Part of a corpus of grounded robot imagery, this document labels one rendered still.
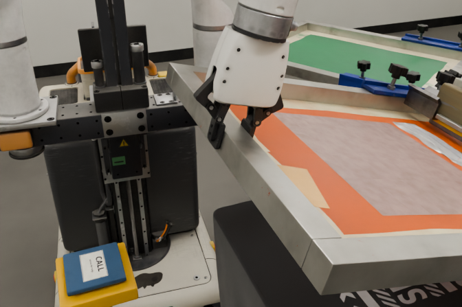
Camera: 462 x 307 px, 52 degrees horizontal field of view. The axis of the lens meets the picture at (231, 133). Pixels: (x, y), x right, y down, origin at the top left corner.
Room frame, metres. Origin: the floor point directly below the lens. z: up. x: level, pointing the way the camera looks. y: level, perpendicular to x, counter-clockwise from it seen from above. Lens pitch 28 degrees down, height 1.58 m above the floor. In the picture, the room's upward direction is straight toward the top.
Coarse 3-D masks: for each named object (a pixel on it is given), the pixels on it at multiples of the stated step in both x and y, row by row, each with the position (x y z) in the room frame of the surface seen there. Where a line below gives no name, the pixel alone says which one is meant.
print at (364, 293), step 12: (384, 288) 0.60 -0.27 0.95; (396, 288) 0.60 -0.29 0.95; (408, 288) 0.60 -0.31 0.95; (420, 288) 0.60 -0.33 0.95; (432, 288) 0.60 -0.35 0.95; (444, 288) 0.60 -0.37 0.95; (456, 288) 0.60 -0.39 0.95; (348, 300) 0.57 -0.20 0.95; (360, 300) 0.57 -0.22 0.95; (372, 300) 0.57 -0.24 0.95; (384, 300) 0.57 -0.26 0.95; (396, 300) 0.57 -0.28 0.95; (408, 300) 0.57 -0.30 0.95; (420, 300) 0.57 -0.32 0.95
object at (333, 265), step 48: (192, 96) 0.72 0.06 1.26; (288, 96) 0.92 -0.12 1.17; (336, 96) 0.97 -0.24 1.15; (384, 96) 1.01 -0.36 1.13; (240, 144) 0.55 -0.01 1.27; (288, 192) 0.44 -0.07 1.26; (288, 240) 0.39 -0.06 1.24; (336, 240) 0.36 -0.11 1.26; (384, 240) 0.38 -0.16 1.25; (432, 240) 0.40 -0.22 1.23; (336, 288) 0.33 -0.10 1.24
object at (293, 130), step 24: (240, 120) 0.73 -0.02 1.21; (264, 120) 0.76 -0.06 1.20; (288, 120) 0.78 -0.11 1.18; (312, 120) 0.82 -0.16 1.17; (336, 120) 0.85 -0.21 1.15; (360, 120) 0.89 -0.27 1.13; (384, 120) 0.93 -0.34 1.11; (408, 120) 0.97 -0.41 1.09; (264, 144) 0.65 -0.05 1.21; (288, 144) 0.67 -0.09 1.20; (312, 144) 0.69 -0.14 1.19; (336, 144) 0.72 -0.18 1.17; (360, 144) 0.74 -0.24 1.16; (384, 144) 0.77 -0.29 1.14; (408, 144) 0.80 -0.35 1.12; (456, 144) 0.88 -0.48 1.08
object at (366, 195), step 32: (288, 160) 0.61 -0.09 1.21; (320, 160) 0.63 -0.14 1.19; (352, 160) 0.66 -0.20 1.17; (384, 160) 0.69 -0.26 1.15; (416, 160) 0.73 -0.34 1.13; (320, 192) 0.52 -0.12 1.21; (352, 192) 0.54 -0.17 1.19; (384, 192) 0.57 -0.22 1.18; (416, 192) 0.59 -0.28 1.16; (448, 192) 0.62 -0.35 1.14; (352, 224) 0.46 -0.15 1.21; (384, 224) 0.47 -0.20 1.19; (416, 224) 0.49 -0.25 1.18; (448, 224) 0.51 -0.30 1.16
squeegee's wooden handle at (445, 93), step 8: (448, 88) 0.96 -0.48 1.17; (456, 88) 0.95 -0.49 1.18; (440, 96) 0.97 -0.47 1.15; (448, 96) 0.95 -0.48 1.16; (456, 96) 0.93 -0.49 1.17; (448, 104) 0.94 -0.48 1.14; (456, 104) 0.93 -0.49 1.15; (440, 112) 0.95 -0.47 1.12; (448, 112) 0.93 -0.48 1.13; (456, 112) 0.92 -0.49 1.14; (456, 120) 0.91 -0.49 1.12
